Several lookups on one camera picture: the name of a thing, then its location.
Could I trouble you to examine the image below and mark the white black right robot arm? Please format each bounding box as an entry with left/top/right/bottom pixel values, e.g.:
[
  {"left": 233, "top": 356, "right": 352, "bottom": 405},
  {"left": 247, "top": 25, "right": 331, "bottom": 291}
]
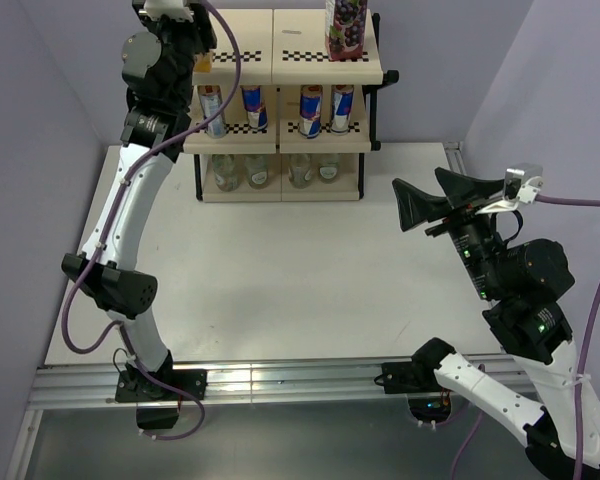
[{"left": 375, "top": 164, "right": 600, "bottom": 479}]

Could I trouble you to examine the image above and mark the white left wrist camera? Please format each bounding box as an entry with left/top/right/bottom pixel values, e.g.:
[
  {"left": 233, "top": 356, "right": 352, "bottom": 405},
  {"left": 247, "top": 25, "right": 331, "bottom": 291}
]
[{"left": 140, "top": 0, "right": 193, "bottom": 22}]

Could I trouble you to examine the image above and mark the blue silver energy drink can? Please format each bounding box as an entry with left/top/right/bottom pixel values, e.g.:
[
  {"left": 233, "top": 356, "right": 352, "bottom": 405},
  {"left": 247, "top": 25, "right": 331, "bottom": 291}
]
[
  {"left": 330, "top": 85, "right": 354, "bottom": 135},
  {"left": 299, "top": 85, "right": 323, "bottom": 139}
]

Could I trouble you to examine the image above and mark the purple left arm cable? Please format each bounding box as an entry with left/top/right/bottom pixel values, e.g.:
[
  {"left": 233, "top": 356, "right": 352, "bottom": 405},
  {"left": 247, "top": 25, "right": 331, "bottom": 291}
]
[{"left": 60, "top": 0, "right": 242, "bottom": 441}]

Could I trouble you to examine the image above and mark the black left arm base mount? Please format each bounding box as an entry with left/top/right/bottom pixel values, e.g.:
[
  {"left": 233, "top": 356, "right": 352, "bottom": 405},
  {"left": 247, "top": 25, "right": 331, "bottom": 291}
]
[{"left": 114, "top": 367, "right": 207, "bottom": 433}]

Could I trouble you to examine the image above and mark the aluminium mounting rail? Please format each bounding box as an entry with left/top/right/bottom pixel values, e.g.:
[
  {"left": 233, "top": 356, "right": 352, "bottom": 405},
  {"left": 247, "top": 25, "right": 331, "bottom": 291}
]
[{"left": 27, "top": 357, "right": 546, "bottom": 411}]

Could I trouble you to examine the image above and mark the clear glass bottle green cap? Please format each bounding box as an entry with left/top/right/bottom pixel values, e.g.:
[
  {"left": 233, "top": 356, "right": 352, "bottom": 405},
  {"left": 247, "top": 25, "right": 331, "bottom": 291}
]
[
  {"left": 244, "top": 154, "right": 269, "bottom": 189},
  {"left": 211, "top": 154, "right": 240, "bottom": 192},
  {"left": 288, "top": 153, "right": 313, "bottom": 189},
  {"left": 318, "top": 153, "right": 340, "bottom": 183}
]

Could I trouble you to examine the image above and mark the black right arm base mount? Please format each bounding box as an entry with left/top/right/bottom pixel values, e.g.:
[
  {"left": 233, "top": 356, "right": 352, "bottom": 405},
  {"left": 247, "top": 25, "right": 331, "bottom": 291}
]
[{"left": 374, "top": 361, "right": 468, "bottom": 426}]

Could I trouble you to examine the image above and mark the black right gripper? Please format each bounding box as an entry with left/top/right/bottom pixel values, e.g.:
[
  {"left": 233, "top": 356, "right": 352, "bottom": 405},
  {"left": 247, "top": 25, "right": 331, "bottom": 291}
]
[{"left": 389, "top": 164, "right": 502, "bottom": 295}]

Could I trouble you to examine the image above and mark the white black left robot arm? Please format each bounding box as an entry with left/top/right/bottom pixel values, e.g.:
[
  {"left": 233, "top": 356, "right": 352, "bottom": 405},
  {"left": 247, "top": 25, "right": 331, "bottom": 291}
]
[{"left": 61, "top": 1, "right": 217, "bottom": 399}]

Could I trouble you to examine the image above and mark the blue Fontana juice carton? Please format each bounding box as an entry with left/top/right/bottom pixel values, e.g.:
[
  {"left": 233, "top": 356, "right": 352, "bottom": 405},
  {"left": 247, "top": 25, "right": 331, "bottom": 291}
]
[{"left": 193, "top": 50, "right": 214, "bottom": 74}]

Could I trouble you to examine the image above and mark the beige three-tier shelf rack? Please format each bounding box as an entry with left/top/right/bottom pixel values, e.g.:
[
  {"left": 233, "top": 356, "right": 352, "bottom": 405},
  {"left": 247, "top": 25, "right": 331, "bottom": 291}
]
[{"left": 185, "top": 9, "right": 399, "bottom": 203}]

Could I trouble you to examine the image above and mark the blue purple berry juice carton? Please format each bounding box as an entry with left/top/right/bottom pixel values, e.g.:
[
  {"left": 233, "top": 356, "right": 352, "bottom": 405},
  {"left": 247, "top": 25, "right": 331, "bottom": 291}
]
[{"left": 325, "top": 0, "right": 367, "bottom": 61}]

